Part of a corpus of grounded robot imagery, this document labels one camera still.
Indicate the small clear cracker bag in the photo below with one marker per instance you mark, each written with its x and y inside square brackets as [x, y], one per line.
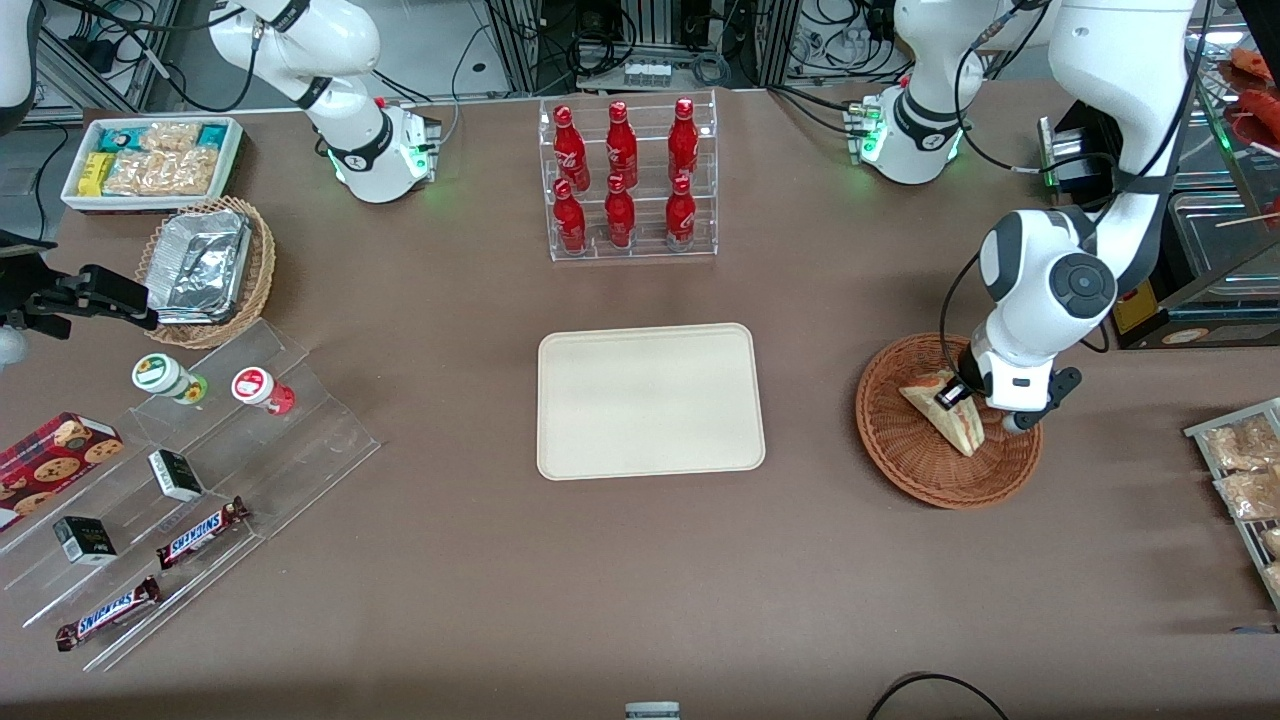
[170, 137]

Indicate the triangular sandwich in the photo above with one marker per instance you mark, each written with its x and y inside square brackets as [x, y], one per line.
[960, 435]

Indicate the clear acrylic bottle rack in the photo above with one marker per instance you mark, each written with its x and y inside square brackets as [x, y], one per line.
[640, 255]

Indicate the teal snack packet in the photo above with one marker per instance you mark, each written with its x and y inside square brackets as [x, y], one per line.
[120, 140]
[213, 136]

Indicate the red lid cup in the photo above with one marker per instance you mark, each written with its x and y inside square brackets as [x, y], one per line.
[257, 386]

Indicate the light wicker basket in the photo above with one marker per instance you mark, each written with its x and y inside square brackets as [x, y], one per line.
[255, 290]

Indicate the large clear cracker bag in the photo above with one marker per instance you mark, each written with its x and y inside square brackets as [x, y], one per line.
[165, 173]

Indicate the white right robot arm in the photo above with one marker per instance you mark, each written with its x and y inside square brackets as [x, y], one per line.
[370, 160]

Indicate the grey device edge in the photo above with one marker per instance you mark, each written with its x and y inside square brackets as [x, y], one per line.
[652, 712]

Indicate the aluminium foil container stack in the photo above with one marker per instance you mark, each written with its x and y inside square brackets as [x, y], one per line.
[200, 265]

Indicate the clear acrylic stepped stand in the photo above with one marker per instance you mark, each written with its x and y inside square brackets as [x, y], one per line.
[310, 440]

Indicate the brown wicker basket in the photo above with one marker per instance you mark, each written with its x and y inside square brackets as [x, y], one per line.
[900, 460]

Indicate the yellow snack packet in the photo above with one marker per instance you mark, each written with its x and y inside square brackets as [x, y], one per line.
[95, 175]

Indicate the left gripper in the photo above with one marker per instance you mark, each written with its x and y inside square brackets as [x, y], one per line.
[969, 381]

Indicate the orange fried food piece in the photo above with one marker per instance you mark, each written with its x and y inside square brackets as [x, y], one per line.
[1252, 63]

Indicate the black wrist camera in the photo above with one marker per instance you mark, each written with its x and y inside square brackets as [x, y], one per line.
[955, 392]
[110, 290]

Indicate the beige plastic tray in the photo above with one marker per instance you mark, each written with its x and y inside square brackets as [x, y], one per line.
[650, 400]

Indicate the red sausage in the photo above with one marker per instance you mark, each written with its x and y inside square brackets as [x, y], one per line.
[1262, 110]

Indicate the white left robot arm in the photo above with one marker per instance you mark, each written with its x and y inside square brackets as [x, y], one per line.
[1120, 60]

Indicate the black hot food case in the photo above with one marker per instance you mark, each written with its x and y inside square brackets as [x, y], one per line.
[1200, 325]

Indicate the white rectangular snack bin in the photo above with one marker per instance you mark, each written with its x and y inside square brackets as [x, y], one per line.
[72, 190]

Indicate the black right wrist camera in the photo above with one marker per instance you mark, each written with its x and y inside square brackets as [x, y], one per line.
[110, 290]

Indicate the grey power strip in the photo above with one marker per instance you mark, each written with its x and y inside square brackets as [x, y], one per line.
[648, 74]

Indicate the red plaid cookie box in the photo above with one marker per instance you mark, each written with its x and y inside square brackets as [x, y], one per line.
[50, 465]

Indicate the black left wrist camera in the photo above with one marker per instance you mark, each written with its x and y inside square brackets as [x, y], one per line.
[955, 392]

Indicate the red cola bottle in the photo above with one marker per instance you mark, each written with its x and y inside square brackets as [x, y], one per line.
[569, 150]
[620, 216]
[570, 220]
[621, 148]
[683, 145]
[681, 216]

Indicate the clear pastry bag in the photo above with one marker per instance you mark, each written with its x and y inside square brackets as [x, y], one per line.
[1245, 445]
[1274, 580]
[1272, 542]
[1250, 495]

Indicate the small black box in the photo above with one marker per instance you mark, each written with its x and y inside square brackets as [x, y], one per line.
[176, 475]
[85, 540]

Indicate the brown snickers bar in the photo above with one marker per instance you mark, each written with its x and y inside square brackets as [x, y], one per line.
[108, 613]
[200, 533]

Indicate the green lid cup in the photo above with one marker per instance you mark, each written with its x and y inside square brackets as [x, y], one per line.
[160, 374]

